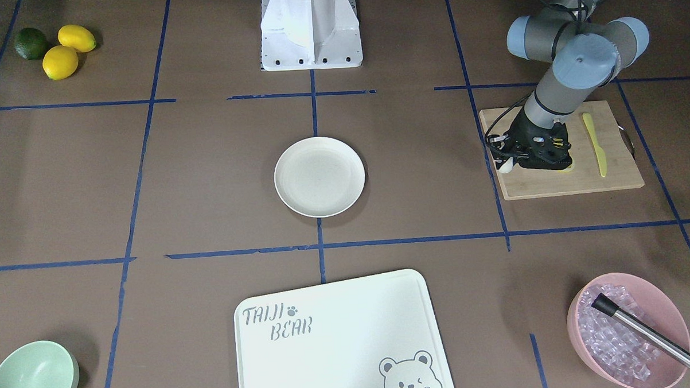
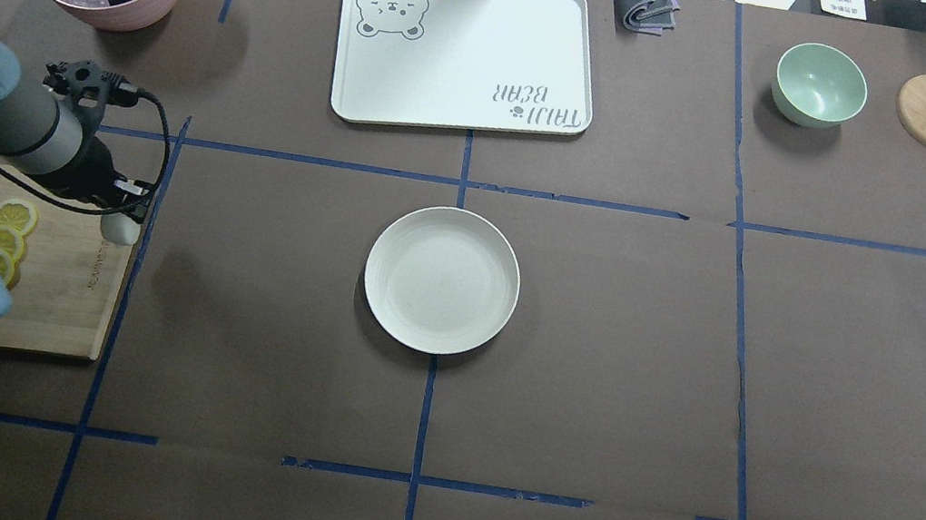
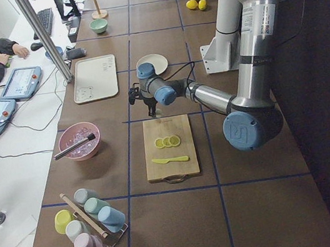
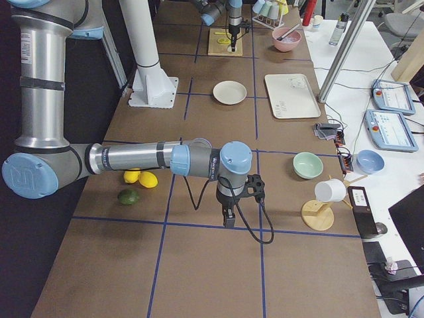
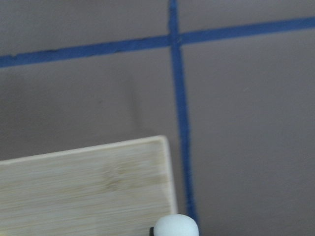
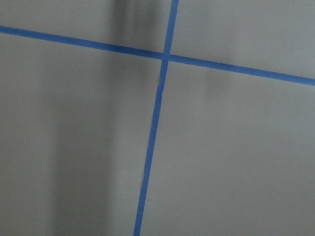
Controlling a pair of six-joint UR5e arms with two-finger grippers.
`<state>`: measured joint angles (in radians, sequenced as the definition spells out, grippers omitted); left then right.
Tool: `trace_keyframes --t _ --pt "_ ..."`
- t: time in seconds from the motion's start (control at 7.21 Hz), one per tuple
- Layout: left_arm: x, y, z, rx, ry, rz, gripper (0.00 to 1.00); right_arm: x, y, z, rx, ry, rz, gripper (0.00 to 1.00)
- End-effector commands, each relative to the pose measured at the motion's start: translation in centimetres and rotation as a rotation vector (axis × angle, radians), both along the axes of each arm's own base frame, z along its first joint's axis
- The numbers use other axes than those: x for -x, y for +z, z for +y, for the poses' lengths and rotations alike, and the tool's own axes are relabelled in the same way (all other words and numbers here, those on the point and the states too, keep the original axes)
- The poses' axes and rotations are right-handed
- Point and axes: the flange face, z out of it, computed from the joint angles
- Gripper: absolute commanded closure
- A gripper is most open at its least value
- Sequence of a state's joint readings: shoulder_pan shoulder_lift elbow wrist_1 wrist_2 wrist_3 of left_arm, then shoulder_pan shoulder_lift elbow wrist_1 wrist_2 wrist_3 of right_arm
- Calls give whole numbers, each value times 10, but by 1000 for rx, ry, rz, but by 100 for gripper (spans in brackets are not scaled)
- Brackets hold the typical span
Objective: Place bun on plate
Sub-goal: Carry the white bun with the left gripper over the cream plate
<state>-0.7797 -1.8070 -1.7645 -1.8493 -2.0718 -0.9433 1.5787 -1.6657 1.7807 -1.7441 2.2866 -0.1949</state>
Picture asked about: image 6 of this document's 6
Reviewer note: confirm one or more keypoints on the blue tape strip lengthwise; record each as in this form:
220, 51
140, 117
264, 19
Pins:
155, 117

